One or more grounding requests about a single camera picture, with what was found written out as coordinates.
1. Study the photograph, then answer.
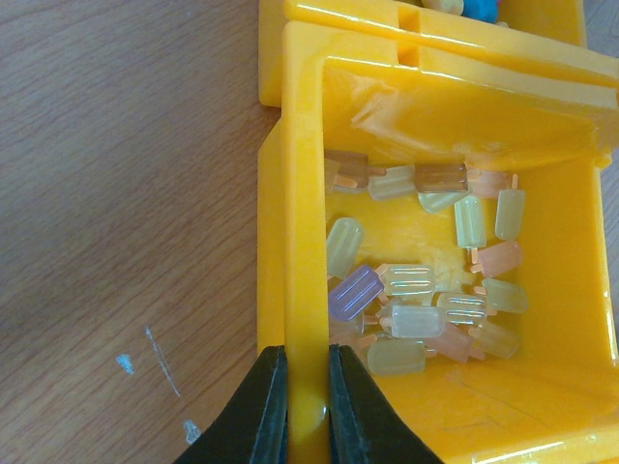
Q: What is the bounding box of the yellow bin with popsicle candies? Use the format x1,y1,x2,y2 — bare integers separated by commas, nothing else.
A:
258,21,618,463

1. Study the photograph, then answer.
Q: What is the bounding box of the yellow bin with star candies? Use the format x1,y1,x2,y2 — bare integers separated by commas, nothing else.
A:
257,0,588,107

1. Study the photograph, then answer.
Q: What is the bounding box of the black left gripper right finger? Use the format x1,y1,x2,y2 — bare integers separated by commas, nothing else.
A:
329,344,441,463

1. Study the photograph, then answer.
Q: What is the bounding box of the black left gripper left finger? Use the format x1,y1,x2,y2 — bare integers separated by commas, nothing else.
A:
176,345,288,463

